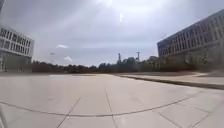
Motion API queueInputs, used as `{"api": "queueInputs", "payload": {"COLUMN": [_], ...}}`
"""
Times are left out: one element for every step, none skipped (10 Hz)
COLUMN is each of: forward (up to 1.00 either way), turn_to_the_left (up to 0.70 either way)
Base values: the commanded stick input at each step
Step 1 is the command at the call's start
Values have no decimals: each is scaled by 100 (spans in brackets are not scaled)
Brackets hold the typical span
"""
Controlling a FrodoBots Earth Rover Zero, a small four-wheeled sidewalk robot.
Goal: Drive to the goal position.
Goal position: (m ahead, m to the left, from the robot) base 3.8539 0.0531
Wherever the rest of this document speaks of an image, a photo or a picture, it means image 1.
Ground dark long building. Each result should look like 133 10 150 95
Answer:
156 8 224 72

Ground raised concrete ledge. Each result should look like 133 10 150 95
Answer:
119 72 224 91

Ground pale concrete slab plaza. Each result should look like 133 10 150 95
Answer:
0 73 224 128

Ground lamp pole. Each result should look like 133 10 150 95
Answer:
49 52 56 64
135 51 141 63

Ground white building with window grid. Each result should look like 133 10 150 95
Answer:
0 26 36 74

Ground row of trees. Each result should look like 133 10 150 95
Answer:
31 55 201 75

